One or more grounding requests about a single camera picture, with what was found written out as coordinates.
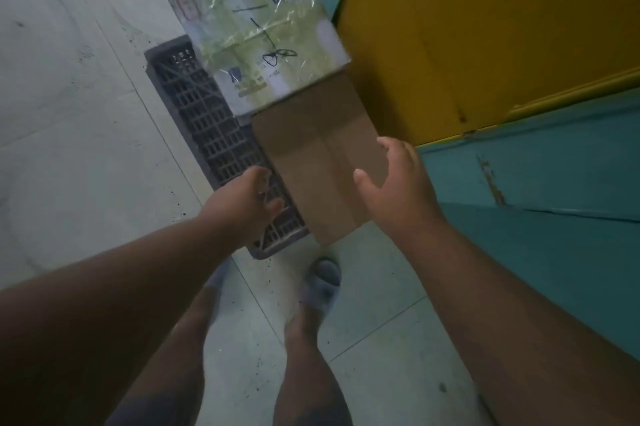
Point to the person's right leg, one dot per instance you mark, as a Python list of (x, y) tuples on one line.
[(305, 370)]

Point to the person's left hand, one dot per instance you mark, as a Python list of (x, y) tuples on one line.
[(237, 210)]

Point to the person's left thumb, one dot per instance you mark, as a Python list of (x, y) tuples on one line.
[(274, 209)]

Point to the person's right hand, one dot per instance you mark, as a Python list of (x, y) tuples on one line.
[(400, 195)]

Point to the person's right forearm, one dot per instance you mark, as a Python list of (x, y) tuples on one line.
[(505, 330)]

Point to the yellow door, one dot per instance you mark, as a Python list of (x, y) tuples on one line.
[(475, 30)]

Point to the brown cardboard box with label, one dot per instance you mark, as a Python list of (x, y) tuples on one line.
[(305, 140)]

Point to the person's right thumb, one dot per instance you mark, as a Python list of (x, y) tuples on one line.
[(367, 183)]

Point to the grey plastic crate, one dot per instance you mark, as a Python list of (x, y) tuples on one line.
[(210, 125)]

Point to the person's left leg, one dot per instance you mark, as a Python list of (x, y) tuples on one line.
[(170, 365)]

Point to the person's leg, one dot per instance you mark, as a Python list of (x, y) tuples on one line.
[(170, 365), (305, 370)]

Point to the grey slipper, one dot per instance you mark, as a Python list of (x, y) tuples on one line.
[(320, 285)]

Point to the person's left forearm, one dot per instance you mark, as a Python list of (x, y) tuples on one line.
[(115, 310)]

